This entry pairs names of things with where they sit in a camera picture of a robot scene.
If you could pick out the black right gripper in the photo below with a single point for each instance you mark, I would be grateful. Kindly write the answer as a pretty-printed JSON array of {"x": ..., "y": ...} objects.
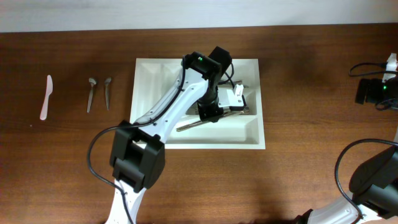
[{"x": 362, "y": 91}]

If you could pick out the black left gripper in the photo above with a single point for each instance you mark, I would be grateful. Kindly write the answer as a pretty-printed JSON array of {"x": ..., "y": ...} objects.
[{"x": 211, "y": 113}]

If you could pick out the metal spoon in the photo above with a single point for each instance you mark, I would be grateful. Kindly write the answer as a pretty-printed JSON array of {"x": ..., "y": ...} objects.
[{"x": 238, "y": 82}]

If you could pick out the pink plastic knife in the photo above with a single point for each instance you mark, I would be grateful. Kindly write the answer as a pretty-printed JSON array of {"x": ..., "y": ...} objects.
[{"x": 48, "y": 92}]

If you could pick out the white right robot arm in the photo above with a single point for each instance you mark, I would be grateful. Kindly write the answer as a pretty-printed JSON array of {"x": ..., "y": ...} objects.
[{"x": 372, "y": 190}]

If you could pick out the white cutlery tray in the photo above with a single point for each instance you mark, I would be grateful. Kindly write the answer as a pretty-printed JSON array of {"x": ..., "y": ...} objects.
[{"x": 154, "y": 76}]

